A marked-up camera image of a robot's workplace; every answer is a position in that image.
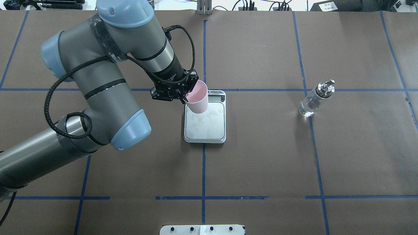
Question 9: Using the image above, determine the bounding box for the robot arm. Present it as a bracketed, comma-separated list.
[1, 0, 198, 198]

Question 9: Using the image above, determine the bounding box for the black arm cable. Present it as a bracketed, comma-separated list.
[0, 25, 196, 229]

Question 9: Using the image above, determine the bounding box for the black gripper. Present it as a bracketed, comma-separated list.
[150, 69, 199, 102]

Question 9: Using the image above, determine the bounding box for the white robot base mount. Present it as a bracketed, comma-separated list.
[159, 224, 246, 235]

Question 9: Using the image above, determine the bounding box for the black box with white label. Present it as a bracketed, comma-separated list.
[309, 0, 363, 12]

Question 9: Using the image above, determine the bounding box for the pink plastic cup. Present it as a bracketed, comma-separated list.
[185, 80, 208, 114]

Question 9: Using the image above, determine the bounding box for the digital kitchen scale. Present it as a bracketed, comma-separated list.
[183, 90, 226, 144]

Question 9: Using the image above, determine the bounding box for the black power strip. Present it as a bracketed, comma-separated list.
[231, 0, 293, 11]

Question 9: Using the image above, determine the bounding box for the black folded tripod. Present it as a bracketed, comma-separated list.
[1, 0, 85, 10]

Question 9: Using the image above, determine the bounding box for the clear glass sauce bottle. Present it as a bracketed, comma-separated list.
[298, 79, 335, 117]

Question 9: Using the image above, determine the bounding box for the aluminium frame post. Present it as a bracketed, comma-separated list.
[196, 0, 213, 15]

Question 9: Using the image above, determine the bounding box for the brown paper table cover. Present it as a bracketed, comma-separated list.
[1, 10, 417, 235]

